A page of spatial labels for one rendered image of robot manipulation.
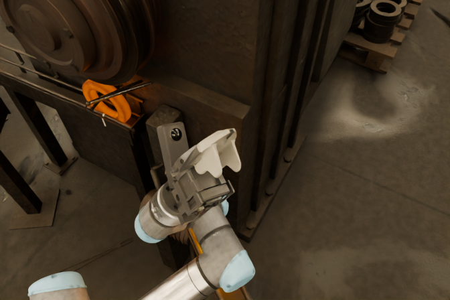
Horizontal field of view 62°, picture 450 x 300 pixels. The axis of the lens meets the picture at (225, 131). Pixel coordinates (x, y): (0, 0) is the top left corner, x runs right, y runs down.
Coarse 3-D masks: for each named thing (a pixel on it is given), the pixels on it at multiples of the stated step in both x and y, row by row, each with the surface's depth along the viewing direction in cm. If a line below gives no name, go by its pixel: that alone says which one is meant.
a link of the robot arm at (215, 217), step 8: (216, 208) 79; (224, 208) 82; (208, 216) 77; (216, 216) 77; (224, 216) 79; (192, 224) 78; (200, 224) 77; (208, 224) 76; (216, 224) 76; (224, 224) 77; (200, 232) 76; (208, 232) 75
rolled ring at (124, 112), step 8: (88, 80) 121; (88, 88) 123; (96, 88) 120; (104, 88) 118; (112, 88) 119; (88, 96) 128; (96, 96) 130; (120, 96) 120; (104, 104) 132; (120, 104) 120; (128, 104) 123; (104, 112) 131; (112, 112) 132; (120, 112) 123; (128, 112) 124; (120, 120) 127
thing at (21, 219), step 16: (0, 112) 138; (0, 128) 137; (0, 160) 150; (0, 176) 155; (16, 176) 162; (16, 192) 166; (32, 192) 176; (48, 192) 189; (16, 208) 184; (32, 208) 178; (48, 208) 184; (16, 224) 178; (32, 224) 178; (48, 224) 178
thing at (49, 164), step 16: (16, 96) 157; (32, 112) 168; (32, 128) 176; (48, 128) 180; (48, 144) 184; (128, 144) 132; (48, 160) 201; (64, 160) 200; (128, 160) 143; (144, 160) 145; (144, 176) 151; (144, 192) 159
